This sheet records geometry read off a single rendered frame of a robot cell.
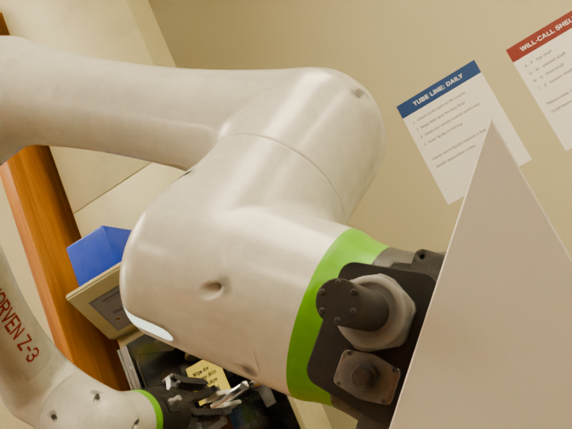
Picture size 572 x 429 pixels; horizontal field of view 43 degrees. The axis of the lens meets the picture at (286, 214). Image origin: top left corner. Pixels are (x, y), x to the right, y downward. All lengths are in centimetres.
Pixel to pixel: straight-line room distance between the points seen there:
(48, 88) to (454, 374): 55
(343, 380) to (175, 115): 35
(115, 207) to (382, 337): 125
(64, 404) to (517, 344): 79
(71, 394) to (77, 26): 96
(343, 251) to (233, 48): 159
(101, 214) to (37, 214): 14
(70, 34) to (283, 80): 119
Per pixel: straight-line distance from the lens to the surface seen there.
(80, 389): 109
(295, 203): 55
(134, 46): 167
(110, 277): 146
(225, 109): 65
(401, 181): 178
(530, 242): 39
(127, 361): 155
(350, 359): 42
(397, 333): 40
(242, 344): 50
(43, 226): 167
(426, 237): 174
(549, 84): 176
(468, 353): 39
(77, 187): 168
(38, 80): 82
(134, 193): 158
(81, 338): 159
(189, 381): 131
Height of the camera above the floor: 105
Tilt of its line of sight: 17 degrees up
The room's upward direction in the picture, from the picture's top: 24 degrees counter-clockwise
